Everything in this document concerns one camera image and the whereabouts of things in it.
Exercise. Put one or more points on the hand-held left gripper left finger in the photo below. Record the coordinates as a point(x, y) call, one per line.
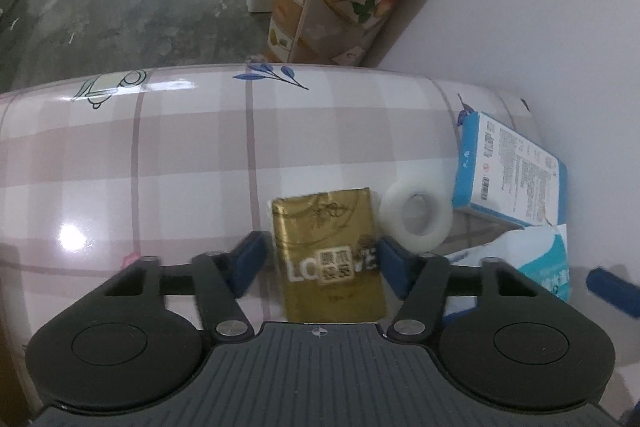
point(247, 259)

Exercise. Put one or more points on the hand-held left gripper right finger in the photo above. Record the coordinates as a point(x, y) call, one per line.
point(395, 262)

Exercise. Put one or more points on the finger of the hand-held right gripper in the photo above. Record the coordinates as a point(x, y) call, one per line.
point(612, 289)

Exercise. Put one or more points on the white tape roll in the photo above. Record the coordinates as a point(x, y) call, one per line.
point(395, 217)

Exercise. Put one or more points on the gold foil packet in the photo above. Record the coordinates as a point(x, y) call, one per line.
point(325, 232)

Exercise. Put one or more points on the blue white tissue pack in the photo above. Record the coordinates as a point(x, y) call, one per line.
point(540, 257)

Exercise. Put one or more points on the blue white carton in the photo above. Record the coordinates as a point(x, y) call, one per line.
point(510, 167)

